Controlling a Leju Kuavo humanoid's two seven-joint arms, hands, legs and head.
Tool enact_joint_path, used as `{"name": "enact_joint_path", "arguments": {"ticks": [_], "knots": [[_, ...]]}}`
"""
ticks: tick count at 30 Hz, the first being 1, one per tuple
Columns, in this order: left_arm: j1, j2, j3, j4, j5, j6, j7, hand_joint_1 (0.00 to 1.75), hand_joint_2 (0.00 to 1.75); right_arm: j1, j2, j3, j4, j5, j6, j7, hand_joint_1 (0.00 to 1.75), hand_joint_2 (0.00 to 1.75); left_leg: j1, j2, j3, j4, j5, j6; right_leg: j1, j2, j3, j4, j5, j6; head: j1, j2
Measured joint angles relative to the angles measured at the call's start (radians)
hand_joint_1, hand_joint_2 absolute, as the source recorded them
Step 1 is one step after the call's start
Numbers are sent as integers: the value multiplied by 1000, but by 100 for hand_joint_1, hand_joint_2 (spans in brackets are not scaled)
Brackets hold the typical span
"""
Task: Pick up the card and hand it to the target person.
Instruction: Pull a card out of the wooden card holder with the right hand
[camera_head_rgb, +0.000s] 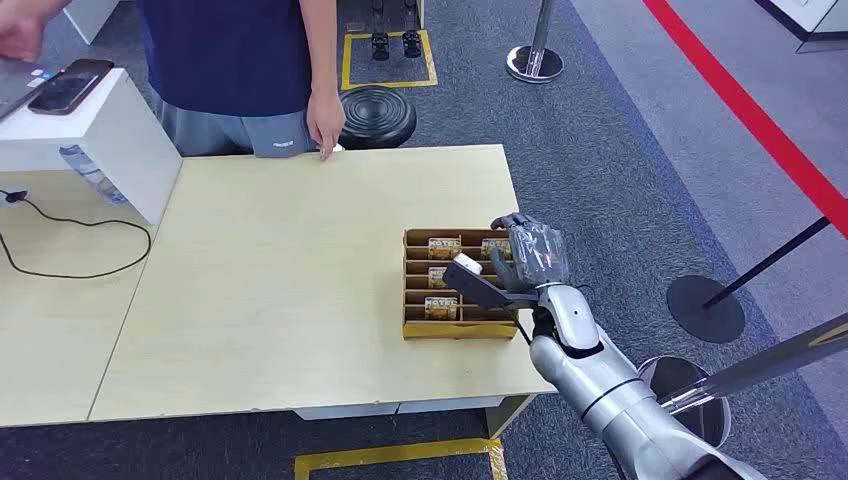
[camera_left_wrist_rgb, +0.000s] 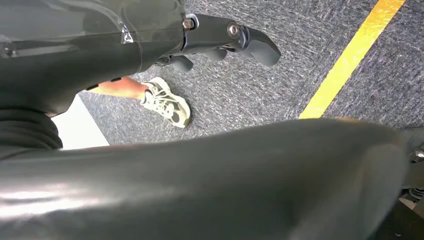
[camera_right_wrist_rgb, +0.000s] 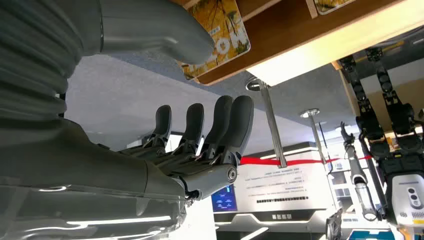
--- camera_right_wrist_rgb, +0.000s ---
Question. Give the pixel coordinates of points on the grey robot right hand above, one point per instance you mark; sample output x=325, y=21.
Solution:
x=82, y=172

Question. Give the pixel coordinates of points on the ribbed grey right arm sleeve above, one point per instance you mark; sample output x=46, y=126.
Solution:
x=30, y=66

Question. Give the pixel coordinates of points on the blue display screen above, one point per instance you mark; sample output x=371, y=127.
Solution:
x=224, y=199

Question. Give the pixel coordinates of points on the red barrier belt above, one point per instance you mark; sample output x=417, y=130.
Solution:
x=258, y=161

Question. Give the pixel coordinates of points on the white information board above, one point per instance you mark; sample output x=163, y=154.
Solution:
x=281, y=185

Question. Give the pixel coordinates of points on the black and white humanoid robot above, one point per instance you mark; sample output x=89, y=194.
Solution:
x=405, y=195

